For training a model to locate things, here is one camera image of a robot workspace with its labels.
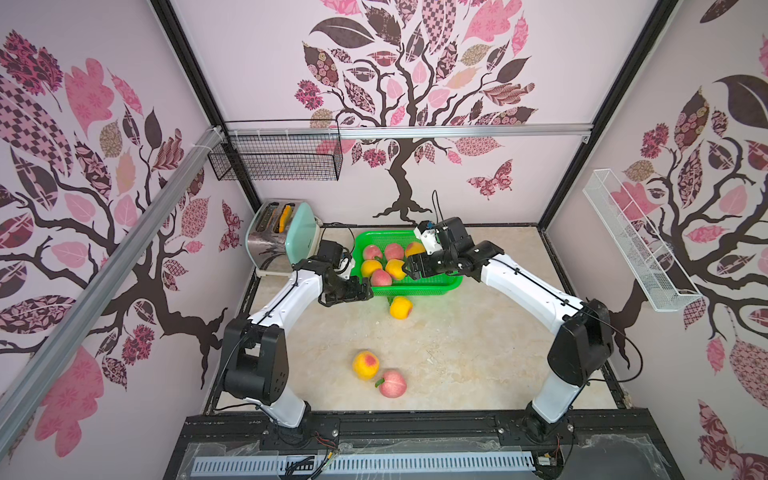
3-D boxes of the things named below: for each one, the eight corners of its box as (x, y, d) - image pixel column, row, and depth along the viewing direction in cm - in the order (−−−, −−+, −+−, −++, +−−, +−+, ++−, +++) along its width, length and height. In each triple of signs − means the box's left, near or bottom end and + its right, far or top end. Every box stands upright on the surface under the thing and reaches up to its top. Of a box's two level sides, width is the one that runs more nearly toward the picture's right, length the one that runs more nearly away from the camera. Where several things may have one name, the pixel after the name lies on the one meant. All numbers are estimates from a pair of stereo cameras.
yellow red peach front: (351, 372, 85) (348, 364, 80) (363, 355, 89) (361, 345, 83) (371, 385, 83) (370, 378, 78) (383, 367, 86) (382, 358, 81)
